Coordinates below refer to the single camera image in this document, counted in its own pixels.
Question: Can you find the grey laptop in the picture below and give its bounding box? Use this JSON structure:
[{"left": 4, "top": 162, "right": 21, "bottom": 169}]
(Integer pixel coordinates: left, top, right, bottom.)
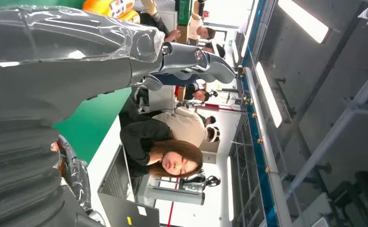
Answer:
[{"left": 97, "top": 144, "right": 161, "bottom": 227}]

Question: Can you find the green table mat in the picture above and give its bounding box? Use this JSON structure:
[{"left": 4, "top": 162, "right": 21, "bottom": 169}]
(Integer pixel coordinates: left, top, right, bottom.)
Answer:
[{"left": 0, "top": 0, "right": 132, "bottom": 166}]

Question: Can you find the ribbed grey left arm sleeve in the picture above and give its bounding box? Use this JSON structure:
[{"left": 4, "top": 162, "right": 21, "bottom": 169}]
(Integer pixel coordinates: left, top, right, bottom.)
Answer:
[{"left": 0, "top": 120, "right": 107, "bottom": 227}]

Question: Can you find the grey machine housing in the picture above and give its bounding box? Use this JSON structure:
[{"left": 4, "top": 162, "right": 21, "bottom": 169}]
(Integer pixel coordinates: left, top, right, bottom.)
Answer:
[{"left": 146, "top": 174, "right": 221, "bottom": 206}]

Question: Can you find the person with white headset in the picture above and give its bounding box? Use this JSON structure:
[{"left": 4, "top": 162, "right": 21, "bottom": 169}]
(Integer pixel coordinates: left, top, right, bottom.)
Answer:
[{"left": 152, "top": 106, "right": 221, "bottom": 149}]

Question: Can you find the green crate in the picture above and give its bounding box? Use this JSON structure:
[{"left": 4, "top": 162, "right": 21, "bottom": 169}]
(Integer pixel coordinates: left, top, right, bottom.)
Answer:
[{"left": 177, "top": 0, "right": 193, "bottom": 26}]

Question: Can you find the long ceiling light panel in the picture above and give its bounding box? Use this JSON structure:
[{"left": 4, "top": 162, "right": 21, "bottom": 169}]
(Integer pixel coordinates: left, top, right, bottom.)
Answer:
[
  {"left": 255, "top": 61, "right": 283, "bottom": 129},
  {"left": 277, "top": 0, "right": 331, "bottom": 44},
  {"left": 226, "top": 156, "right": 235, "bottom": 222}
]

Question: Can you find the grey metal ceiling beam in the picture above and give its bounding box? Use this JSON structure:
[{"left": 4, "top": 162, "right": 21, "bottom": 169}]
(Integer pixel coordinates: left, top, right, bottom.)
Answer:
[{"left": 283, "top": 59, "right": 368, "bottom": 202}]

